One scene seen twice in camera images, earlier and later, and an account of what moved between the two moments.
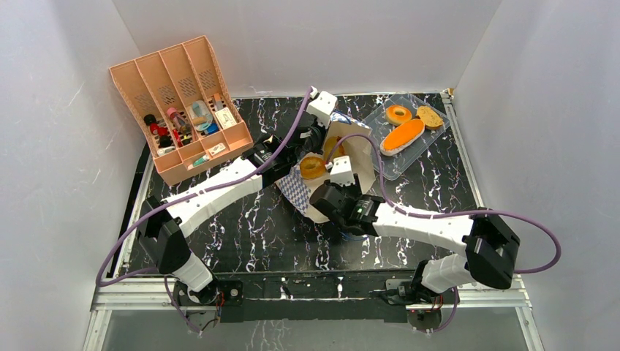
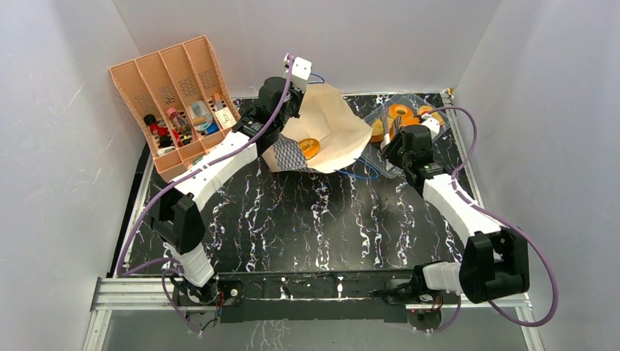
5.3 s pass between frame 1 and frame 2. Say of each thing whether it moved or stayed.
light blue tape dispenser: stayed
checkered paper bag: moved
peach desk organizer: stayed
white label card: stayed
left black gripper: moved
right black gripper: moved
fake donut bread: stayed
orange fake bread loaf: moved
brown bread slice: moved
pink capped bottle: stayed
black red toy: stayed
